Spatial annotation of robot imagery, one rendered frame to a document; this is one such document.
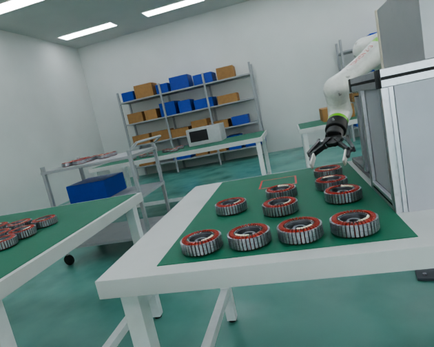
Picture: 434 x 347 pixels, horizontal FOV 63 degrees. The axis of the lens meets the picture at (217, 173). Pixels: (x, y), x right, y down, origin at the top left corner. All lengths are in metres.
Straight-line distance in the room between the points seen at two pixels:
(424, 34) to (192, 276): 0.79
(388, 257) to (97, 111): 8.78
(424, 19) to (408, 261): 0.56
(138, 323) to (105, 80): 8.38
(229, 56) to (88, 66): 3.43
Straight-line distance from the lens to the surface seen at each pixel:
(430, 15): 1.04
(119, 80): 9.01
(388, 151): 0.98
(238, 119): 7.61
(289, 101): 8.08
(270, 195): 1.27
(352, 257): 0.82
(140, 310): 1.00
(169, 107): 7.95
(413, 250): 0.83
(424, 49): 1.02
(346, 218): 0.95
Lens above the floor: 1.09
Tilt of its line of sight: 9 degrees down
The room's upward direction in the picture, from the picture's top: 12 degrees counter-clockwise
